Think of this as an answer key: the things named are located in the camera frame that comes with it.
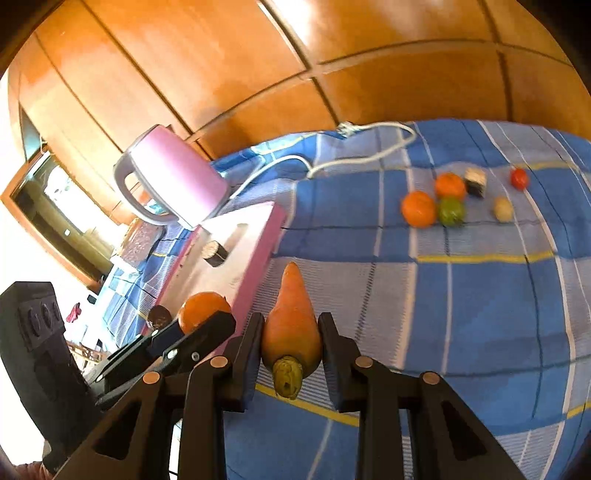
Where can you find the small dark cube piece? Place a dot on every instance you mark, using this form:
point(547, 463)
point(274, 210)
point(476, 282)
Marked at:
point(475, 180)

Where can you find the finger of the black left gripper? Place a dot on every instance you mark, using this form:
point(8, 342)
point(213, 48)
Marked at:
point(178, 358)
point(135, 357)

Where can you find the pink electric kettle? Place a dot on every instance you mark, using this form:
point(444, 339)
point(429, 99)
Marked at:
point(174, 175)

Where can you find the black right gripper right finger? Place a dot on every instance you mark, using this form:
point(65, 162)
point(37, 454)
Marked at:
point(448, 440)

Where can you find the blue plaid bedsheet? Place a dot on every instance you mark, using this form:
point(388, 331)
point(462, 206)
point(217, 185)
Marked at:
point(500, 310)

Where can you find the small beige round fruit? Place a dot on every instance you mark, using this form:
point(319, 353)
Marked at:
point(503, 210)

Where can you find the pink rimmed white tray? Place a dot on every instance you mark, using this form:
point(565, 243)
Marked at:
point(228, 255)

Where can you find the green round fruit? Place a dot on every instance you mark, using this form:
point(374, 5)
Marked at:
point(451, 212)

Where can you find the orange carrot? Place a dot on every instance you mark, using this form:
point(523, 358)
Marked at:
point(291, 343)

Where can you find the orange tangerine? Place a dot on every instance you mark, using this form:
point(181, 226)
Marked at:
point(419, 210)
point(451, 185)
point(198, 308)

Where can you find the silver patterned box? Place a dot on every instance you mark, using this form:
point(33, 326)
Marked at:
point(137, 243)

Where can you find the orange tangerine back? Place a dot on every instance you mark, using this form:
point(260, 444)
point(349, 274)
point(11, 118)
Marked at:
point(451, 185)

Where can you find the dark round cylinder piece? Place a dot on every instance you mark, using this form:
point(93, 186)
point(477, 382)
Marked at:
point(214, 253)

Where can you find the wooden door frame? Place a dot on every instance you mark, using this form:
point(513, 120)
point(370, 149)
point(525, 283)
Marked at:
point(62, 218)

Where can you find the orange tangerine front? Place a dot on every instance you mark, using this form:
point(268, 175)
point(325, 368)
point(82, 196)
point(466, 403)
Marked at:
point(198, 308)

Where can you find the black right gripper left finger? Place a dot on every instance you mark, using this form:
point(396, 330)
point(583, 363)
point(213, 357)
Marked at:
point(133, 440)

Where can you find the person left hand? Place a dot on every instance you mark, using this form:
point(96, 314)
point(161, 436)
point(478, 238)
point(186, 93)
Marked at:
point(33, 471)

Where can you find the wooden wardrobe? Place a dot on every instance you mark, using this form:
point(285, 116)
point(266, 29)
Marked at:
point(228, 74)

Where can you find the red tomato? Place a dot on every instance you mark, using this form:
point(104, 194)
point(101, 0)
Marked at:
point(519, 179)

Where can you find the dark avocado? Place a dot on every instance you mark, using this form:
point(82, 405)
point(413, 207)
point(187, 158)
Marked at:
point(158, 317)

